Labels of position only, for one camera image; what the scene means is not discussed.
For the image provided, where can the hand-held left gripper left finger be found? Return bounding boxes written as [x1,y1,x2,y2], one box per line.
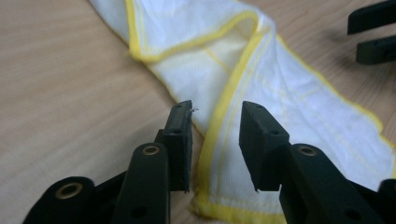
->
[154,100,194,193]

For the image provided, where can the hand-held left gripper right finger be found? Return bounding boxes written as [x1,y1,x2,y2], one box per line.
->
[238,101,292,192]

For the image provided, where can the white cloth with yellow edge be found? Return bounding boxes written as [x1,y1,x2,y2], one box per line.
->
[89,0,396,224]

